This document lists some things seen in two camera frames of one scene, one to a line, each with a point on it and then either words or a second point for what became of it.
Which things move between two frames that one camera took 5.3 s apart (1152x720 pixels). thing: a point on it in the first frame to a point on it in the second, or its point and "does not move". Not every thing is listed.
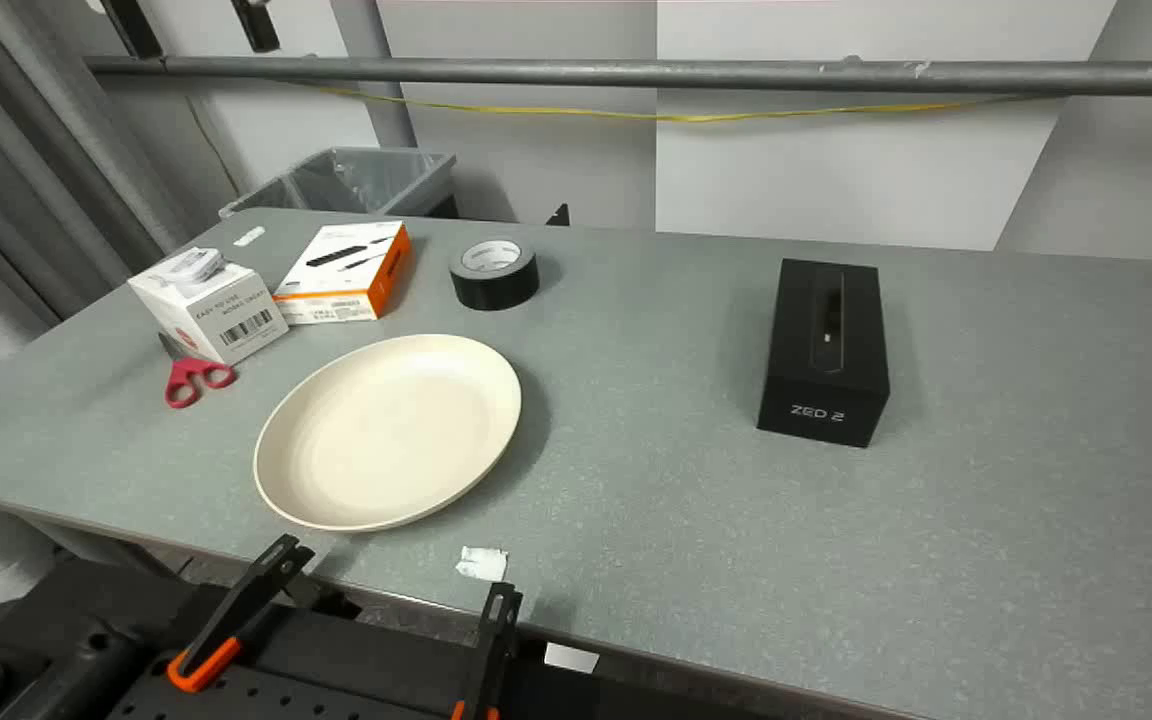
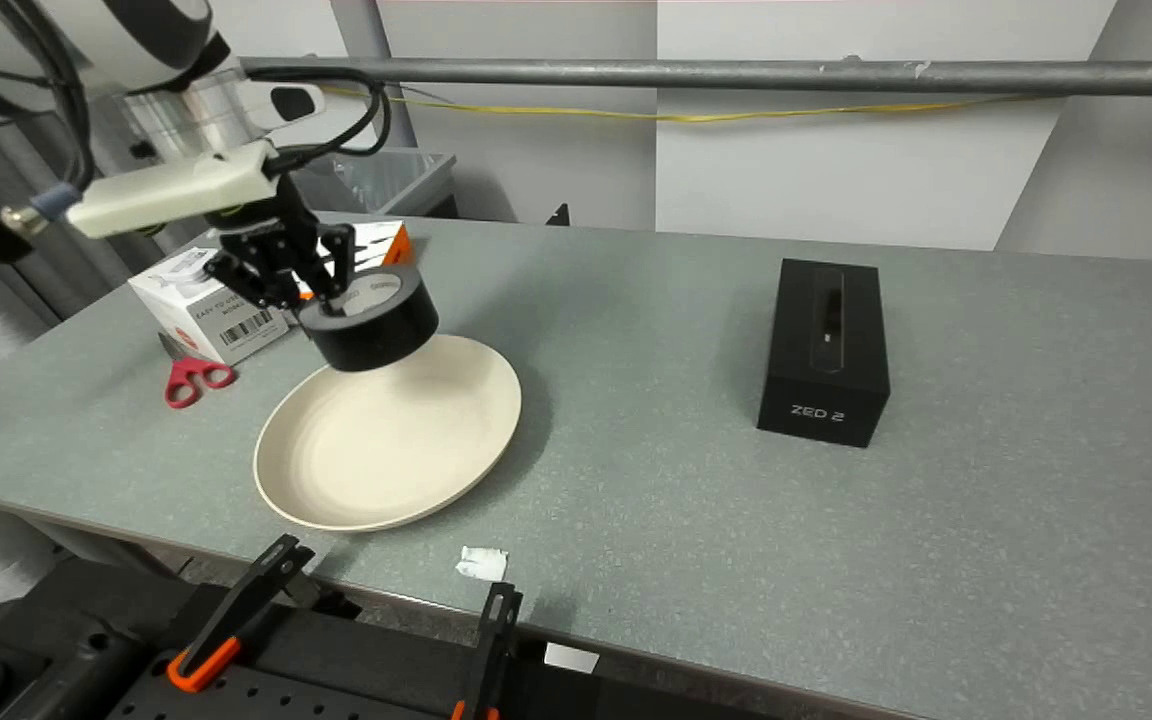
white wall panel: [948, 179] does not move
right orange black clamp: [497, 644] does not move
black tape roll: [495, 273] to [372, 323]
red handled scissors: [186, 377] does not move
